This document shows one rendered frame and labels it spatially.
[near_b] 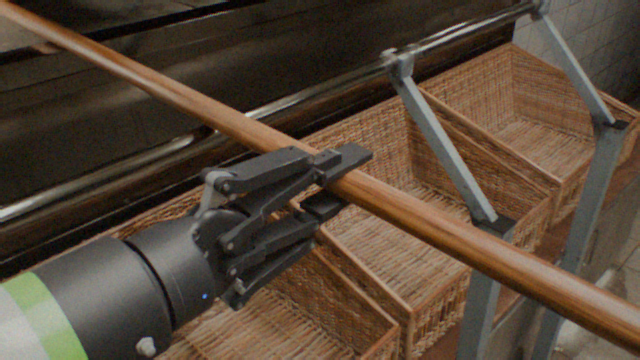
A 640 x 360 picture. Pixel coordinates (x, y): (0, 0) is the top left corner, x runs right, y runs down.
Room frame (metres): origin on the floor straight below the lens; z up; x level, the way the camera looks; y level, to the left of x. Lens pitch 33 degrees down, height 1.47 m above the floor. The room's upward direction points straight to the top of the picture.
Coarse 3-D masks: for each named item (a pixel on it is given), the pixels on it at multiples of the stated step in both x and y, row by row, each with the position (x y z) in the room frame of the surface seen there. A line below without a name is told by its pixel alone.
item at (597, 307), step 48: (0, 0) 1.00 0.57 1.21; (96, 48) 0.75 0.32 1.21; (192, 96) 0.59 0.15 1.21; (288, 144) 0.48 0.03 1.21; (336, 192) 0.42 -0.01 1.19; (384, 192) 0.39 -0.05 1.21; (432, 240) 0.34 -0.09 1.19; (480, 240) 0.32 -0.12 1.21; (528, 288) 0.29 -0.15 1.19; (576, 288) 0.27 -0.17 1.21; (624, 336) 0.24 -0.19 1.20
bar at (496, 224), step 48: (528, 0) 1.14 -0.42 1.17; (432, 48) 0.89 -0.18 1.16; (288, 96) 0.67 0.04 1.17; (336, 96) 0.73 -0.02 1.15; (192, 144) 0.55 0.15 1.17; (432, 144) 0.77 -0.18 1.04; (48, 192) 0.44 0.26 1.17; (96, 192) 0.46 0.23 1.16; (480, 192) 0.72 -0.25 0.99; (576, 240) 1.02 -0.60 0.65; (480, 288) 0.67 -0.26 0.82; (480, 336) 0.66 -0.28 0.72
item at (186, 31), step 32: (256, 0) 1.13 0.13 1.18; (288, 0) 1.16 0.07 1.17; (320, 0) 1.23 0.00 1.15; (96, 32) 0.92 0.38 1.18; (128, 32) 0.92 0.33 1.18; (160, 32) 0.95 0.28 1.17; (192, 32) 0.99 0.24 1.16; (224, 32) 1.04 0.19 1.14; (0, 64) 0.76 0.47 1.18; (32, 64) 0.79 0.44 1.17; (64, 64) 0.82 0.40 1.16
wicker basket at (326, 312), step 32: (192, 192) 0.92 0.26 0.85; (128, 224) 0.82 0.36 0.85; (320, 256) 0.80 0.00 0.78; (288, 288) 0.87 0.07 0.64; (320, 288) 0.80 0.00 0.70; (352, 288) 0.74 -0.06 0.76; (192, 320) 0.81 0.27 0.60; (224, 320) 0.82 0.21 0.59; (256, 320) 0.82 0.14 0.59; (288, 320) 0.82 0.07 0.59; (320, 320) 0.80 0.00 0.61; (352, 320) 0.74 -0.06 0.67; (384, 320) 0.69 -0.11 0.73; (192, 352) 0.74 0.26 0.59; (224, 352) 0.74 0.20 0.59; (256, 352) 0.74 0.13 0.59; (288, 352) 0.74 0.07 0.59; (320, 352) 0.74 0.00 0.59; (352, 352) 0.73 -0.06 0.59; (384, 352) 0.65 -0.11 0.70
